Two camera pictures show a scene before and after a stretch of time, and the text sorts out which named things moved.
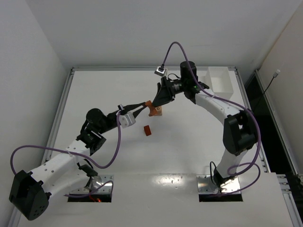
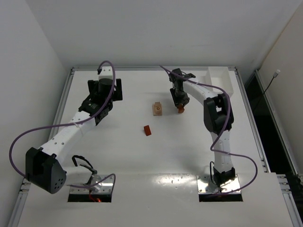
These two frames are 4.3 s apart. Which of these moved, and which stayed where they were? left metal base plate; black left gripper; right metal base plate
Moved: black left gripper
Stayed: right metal base plate; left metal base plate
